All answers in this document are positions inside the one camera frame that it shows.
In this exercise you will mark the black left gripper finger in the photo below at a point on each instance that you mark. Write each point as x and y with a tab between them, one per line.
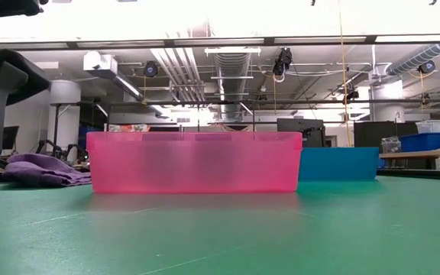
0	114

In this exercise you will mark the background black robot arm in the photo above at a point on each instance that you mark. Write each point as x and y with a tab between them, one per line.
75	153
46	147

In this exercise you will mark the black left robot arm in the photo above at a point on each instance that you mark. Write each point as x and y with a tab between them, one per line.
6	7

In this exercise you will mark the black computer monitor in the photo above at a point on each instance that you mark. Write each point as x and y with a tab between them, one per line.
11	137

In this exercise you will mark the white round pillar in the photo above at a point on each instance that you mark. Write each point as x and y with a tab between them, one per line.
65	114
390	110

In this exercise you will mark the white ceiling unit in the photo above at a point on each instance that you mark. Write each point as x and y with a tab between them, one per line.
98	61

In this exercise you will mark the purple folded cloth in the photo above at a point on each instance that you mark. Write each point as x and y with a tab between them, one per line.
40	172

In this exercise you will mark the colourful printed package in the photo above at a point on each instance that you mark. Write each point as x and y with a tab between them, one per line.
128	128

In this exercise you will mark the green table mat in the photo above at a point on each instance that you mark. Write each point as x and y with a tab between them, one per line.
220	237

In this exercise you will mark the pink translucent plastic bin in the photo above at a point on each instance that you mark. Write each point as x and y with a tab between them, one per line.
262	164

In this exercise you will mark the black hanging ceiling device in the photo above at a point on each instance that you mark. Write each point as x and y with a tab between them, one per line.
283	61

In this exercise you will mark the black equipment box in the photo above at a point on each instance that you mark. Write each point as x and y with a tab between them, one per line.
300	131

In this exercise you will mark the black horizontal beam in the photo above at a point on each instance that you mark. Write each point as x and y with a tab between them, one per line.
319	101

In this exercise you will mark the large blue plastic bin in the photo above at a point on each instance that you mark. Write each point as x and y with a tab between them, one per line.
338	164

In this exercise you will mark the black cabinet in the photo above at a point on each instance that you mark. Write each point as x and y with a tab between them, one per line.
369	133

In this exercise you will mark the crumpled clear bag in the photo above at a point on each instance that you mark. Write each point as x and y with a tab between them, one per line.
390	145

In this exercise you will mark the wooden background table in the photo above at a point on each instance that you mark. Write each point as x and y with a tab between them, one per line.
415	154

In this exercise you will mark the blue storage tub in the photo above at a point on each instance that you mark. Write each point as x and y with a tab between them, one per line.
422	142

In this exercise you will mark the clear storage tub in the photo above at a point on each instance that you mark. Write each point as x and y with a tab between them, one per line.
434	127

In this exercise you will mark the silver ribbed ventilation duct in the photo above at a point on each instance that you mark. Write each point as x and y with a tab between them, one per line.
232	65

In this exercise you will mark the black overhead frame bar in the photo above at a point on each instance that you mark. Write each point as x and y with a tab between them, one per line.
370	38

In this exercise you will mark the silver spiral ceiling duct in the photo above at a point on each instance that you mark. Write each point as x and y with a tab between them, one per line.
415	57

